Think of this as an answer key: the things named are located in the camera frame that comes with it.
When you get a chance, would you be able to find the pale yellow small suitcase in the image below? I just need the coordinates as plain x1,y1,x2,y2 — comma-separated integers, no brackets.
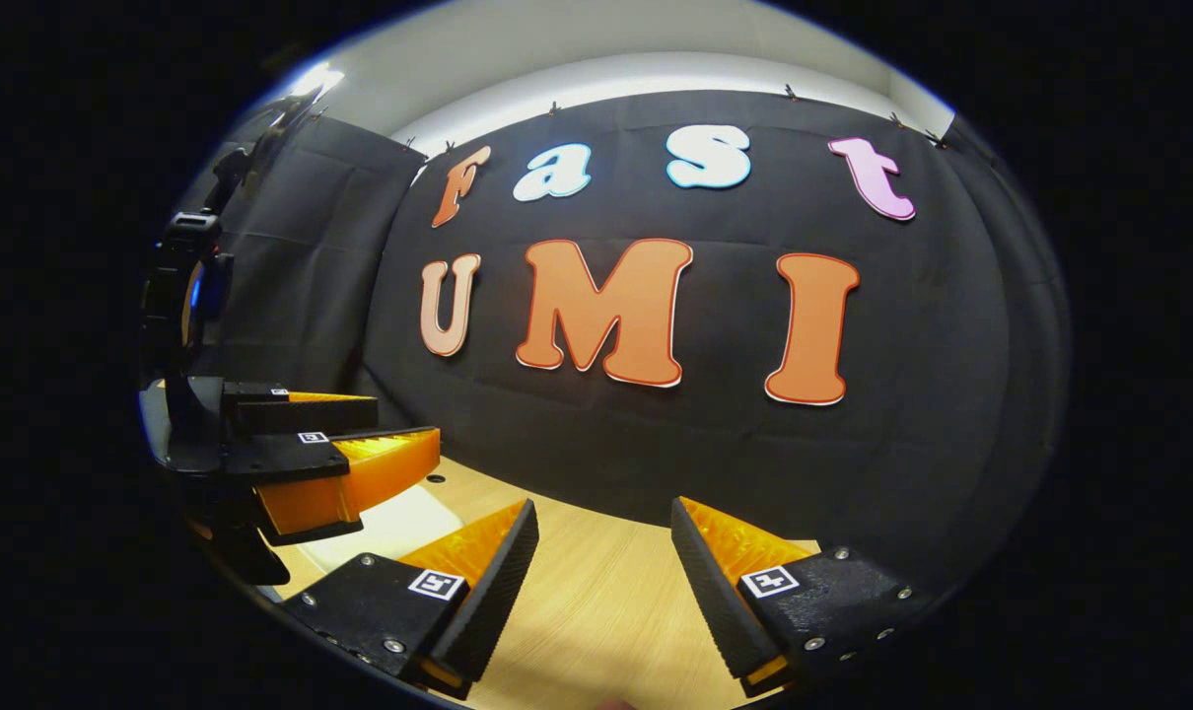
296,483,466,575

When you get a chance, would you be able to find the black backdrop cloth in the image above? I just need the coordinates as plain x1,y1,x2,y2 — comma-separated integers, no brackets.
187,89,1071,583

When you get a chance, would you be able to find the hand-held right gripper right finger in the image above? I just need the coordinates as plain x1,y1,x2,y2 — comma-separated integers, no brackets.
669,496,938,696

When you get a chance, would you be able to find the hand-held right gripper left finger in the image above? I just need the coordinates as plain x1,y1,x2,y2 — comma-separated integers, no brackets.
281,498,540,701

